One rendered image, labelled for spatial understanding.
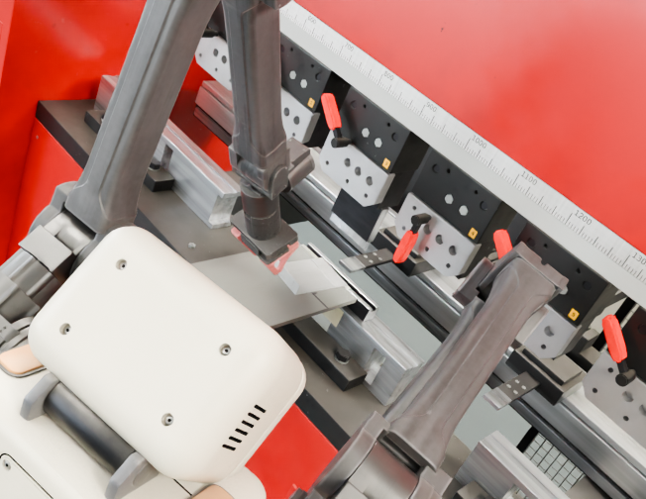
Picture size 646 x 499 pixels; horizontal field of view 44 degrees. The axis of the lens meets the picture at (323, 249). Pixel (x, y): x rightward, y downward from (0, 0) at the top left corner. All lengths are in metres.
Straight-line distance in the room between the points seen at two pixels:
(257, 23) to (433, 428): 0.47
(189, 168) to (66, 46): 0.44
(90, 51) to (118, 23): 0.10
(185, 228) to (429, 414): 0.98
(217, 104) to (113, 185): 1.23
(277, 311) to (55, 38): 0.92
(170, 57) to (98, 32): 1.20
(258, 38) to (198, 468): 0.49
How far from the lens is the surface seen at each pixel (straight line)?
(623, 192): 1.16
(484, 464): 1.39
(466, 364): 0.88
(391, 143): 1.34
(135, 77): 0.83
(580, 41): 1.18
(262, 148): 1.07
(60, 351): 0.71
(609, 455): 1.58
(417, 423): 0.82
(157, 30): 0.81
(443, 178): 1.29
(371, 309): 1.47
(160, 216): 1.71
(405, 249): 1.31
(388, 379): 1.46
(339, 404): 1.43
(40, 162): 2.05
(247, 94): 1.00
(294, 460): 1.51
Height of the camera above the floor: 1.79
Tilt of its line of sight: 30 degrees down
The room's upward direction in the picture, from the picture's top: 25 degrees clockwise
